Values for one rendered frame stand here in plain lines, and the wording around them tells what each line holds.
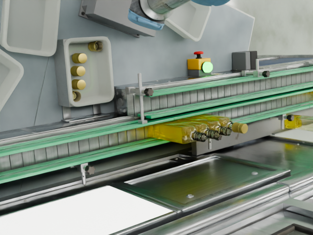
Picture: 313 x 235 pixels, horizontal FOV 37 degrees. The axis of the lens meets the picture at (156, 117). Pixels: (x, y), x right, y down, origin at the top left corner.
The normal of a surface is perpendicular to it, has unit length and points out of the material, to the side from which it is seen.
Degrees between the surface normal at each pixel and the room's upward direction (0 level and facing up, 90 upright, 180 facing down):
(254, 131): 0
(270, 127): 0
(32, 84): 0
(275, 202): 90
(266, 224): 90
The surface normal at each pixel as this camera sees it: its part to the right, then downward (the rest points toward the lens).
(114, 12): 0.62, 0.11
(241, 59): -0.78, 0.15
